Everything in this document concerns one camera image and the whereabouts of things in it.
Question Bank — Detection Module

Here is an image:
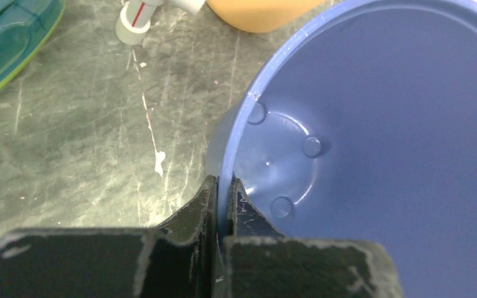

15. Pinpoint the white PVC pipe frame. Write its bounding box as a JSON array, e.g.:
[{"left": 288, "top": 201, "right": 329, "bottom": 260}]
[{"left": 115, "top": 0, "right": 205, "bottom": 45}]

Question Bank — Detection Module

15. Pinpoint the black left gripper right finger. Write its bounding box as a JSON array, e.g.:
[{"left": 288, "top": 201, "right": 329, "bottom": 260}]
[{"left": 222, "top": 178, "right": 404, "bottom": 297}]

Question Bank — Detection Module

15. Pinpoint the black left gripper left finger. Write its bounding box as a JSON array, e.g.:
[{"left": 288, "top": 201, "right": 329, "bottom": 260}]
[{"left": 0, "top": 176, "right": 217, "bottom": 297}]

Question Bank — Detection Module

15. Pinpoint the blue and cream bucket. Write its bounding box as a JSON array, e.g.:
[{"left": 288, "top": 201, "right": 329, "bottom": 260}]
[{"left": 206, "top": 1, "right": 477, "bottom": 297}]

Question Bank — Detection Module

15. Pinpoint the green plastic tray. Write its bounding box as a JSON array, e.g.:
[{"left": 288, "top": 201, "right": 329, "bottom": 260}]
[{"left": 0, "top": 0, "right": 67, "bottom": 111}]

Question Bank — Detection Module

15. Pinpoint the cream yellow outer bucket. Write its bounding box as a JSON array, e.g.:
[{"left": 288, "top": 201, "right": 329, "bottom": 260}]
[{"left": 206, "top": 0, "right": 326, "bottom": 34}]

